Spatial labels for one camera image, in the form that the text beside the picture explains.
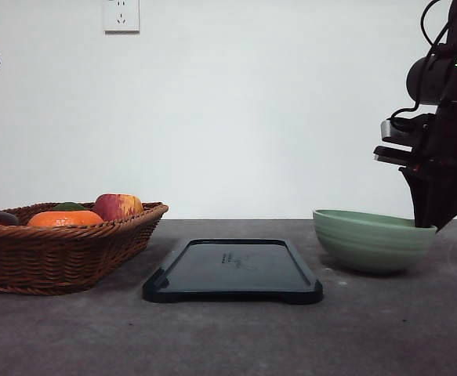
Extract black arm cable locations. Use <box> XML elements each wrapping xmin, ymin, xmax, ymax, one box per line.
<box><xmin>421</xmin><ymin>0</ymin><xmax>449</xmax><ymax>56</ymax></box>

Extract red yellow apple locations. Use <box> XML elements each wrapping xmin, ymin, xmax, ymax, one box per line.
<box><xmin>96</xmin><ymin>193</ymin><xmax>143</xmax><ymax>221</ymax></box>

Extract dark green fruit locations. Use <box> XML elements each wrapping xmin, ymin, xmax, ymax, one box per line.
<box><xmin>53</xmin><ymin>202</ymin><xmax>86</xmax><ymax>211</ymax></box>

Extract brown wicker basket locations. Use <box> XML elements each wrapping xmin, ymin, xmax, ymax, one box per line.
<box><xmin>0</xmin><ymin>201</ymin><xmax>168</xmax><ymax>295</ymax></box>

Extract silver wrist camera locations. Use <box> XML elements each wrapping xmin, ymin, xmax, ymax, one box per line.
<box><xmin>373</xmin><ymin>113</ymin><xmax>437</xmax><ymax>165</ymax></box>

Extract light green ceramic bowl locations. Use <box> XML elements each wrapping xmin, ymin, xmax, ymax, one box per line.
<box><xmin>313</xmin><ymin>209</ymin><xmax>437</xmax><ymax>272</ymax></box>

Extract white wall socket left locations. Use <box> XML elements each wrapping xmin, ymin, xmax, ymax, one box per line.
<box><xmin>103</xmin><ymin>0</ymin><xmax>140</xmax><ymax>38</ymax></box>

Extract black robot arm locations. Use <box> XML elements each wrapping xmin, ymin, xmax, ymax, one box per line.
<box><xmin>399</xmin><ymin>0</ymin><xmax>457</xmax><ymax>230</ymax></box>

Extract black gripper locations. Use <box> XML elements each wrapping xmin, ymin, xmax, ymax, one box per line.
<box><xmin>399</xmin><ymin>100</ymin><xmax>457</xmax><ymax>234</ymax></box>

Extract dark teal rectangular tray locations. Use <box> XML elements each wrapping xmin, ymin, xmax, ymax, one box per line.
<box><xmin>143</xmin><ymin>238</ymin><xmax>323</xmax><ymax>304</ymax></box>

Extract orange tangerine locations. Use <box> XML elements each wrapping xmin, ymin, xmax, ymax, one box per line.
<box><xmin>27</xmin><ymin>211</ymin><xmax>104</xmax><ymax>226</ymax></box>

